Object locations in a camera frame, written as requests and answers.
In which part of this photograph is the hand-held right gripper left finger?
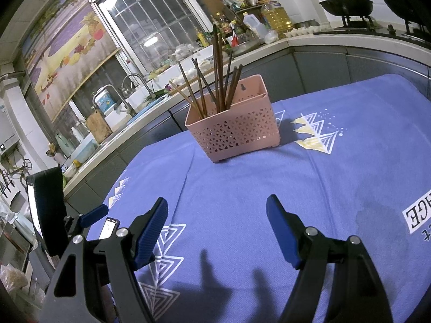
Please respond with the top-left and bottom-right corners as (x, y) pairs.
(40, 197), (169, 323)

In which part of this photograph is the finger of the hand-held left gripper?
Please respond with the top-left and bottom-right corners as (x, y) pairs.
(78, 205), (109, 228)

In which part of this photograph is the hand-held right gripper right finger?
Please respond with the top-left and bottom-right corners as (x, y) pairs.
(266, 194), (394, 323)

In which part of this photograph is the pink plastic utensil basket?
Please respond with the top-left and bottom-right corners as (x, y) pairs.
(185, 75), (282, 164)

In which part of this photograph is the bundle of brown chopsticks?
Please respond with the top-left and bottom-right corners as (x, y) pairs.
(168, 23), (244, 120)

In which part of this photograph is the black smartphone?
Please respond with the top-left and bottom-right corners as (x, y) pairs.
(100, 217), (120, 242)

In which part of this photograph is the purple printed tablecloth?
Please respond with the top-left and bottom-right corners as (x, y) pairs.
(98, 73), (431, 323)

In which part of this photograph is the pale blue plastic basin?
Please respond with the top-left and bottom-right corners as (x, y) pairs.
(72, 137), (100, 166)

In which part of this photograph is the green bottle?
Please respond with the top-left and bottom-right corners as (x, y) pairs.
(55, 132), (68, 157)

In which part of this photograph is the wooden cutting board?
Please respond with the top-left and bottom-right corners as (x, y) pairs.
(85, 110), (114, 144)

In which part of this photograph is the white water filter canister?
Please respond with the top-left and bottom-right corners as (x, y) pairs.
(92, 87), (117, 114)

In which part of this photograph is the chrome square-neck faucet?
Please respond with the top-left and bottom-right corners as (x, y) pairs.
(95, 84), (133, 115)

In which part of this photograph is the chrome curved-neck faucet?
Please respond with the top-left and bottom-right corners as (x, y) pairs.
(120, 73), (153, 100)

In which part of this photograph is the kitchen counter with grey cabinets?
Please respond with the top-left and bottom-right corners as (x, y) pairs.
(62, 30), (431, 203)

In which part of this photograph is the steel basin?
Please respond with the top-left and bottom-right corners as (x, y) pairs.
(232, 37), (265, 57)

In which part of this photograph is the egg tray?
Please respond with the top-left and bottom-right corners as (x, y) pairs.
(284, 25), (318, 38)

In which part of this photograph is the barred window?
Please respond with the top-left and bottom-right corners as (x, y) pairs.
(81, 0), (219, 78)

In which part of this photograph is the white plastic jug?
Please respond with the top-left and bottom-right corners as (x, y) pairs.
(242, 12), (267, 38)

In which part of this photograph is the group of condiment bottles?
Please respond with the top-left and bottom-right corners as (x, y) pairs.
(196, 12), (247, 48)

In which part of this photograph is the yellow cooking oil bottle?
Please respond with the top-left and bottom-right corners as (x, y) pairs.
(262, 3), (296, 33)

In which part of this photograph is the gas stove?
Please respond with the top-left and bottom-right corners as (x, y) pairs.
(333, 13), (431, 41)

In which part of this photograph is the fruit landscape wall mural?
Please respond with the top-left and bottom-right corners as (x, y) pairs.
(19, 0), (122, 123)

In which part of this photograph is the black wok with wooden handle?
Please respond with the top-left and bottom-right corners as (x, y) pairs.
(295, 0), (375, 18)

